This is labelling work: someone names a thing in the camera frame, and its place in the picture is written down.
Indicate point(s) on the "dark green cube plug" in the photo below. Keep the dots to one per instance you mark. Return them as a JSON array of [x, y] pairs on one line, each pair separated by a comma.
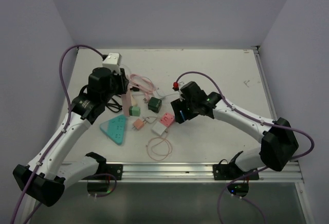
[[154, 104]]

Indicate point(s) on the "aluminium front rail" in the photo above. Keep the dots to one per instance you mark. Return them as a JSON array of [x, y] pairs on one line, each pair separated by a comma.
[[184, 172]]

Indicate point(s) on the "pink plug adapter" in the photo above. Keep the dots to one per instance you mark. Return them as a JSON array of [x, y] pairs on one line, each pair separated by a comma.
[[167, 119]]

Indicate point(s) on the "pink plug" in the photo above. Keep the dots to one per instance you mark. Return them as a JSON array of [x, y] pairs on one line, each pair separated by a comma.
[[138, 124]]

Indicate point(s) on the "white usb charger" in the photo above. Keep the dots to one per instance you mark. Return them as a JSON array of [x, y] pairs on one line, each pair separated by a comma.
[[158, 128]]

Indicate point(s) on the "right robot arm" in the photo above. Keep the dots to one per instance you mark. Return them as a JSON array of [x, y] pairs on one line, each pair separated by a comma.
[[277, 142]]

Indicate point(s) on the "teal triangular socket adapter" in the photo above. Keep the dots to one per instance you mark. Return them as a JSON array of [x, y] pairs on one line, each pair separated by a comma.
[[114, 129]]

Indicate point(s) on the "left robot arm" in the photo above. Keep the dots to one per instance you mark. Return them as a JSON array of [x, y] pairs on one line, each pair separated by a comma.
[[42, 178]]

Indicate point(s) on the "white plug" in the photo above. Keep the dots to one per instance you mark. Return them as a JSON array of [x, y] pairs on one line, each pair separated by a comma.
[[150, 119]]

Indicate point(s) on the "mint green plug adapter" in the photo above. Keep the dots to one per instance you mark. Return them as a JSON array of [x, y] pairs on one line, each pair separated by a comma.
[[134, 111]]

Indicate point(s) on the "beige power strip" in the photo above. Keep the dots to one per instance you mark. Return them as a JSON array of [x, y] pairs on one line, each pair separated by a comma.
[[133, 101]]

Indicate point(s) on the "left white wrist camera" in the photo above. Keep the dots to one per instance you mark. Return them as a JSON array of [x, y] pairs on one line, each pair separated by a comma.
[[112, 61]]

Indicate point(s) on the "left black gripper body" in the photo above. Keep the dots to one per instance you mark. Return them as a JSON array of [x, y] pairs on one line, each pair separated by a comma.
[[117, 84]]

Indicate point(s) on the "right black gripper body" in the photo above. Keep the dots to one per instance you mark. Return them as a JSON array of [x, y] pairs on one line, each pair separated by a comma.
[[187, 108]]

